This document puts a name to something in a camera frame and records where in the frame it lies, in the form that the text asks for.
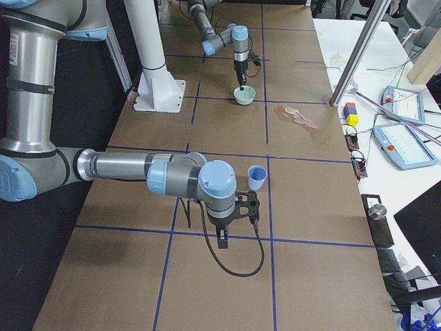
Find far teach pendant tablet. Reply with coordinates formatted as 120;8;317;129
381;86;425;125

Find wooden board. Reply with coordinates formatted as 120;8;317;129
407;26;440;85

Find black electronic box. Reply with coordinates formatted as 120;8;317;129
361;194;394;249

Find aluminium frame post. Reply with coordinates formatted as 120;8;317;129
329;0;391;107

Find long reacher grabber stick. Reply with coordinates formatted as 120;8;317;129
349;88;441;148

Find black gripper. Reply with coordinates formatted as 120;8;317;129
209;215;234;249
234;59;248;90

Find black relay module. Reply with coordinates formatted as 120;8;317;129
345;134;359;151
351;157;368;180

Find teach pendant tablet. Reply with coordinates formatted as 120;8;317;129
381;86;425;125
373;123;438;170

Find red blue yellow blocks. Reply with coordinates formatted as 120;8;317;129
343;102;359;126

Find green bowl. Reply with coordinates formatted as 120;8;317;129
234;86;256;106

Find near teach pendant tablet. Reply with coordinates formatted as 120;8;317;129
373;123;438;170

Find white pedestal column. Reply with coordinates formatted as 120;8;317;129
124;0;186;113

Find blue plastic cup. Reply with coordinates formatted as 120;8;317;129
247;165;267;191

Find black monitor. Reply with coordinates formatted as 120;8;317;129
394;182;441;283

